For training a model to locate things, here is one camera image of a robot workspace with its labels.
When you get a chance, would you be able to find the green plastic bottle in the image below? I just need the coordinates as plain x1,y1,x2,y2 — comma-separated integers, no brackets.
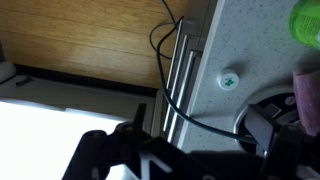
288,0,320,51

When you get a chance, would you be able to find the grey kitchen drawer front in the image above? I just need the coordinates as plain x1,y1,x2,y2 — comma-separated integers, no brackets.
150,0,218,149

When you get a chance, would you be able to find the metal drawer handle bar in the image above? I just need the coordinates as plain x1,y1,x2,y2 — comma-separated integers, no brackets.
166,49,203,144
162,33,191,133
165,17,185,91

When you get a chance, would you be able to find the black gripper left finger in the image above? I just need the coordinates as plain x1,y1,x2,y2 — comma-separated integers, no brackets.
61,103,158,180

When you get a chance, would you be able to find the thin black power cable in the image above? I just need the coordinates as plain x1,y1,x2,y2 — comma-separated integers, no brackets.
149,0,260,146

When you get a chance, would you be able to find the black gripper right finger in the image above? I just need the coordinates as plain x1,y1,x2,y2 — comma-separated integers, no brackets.
244,103,304,180

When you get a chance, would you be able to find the pink cloth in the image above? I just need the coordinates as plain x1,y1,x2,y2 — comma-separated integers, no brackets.
292,68,320,138

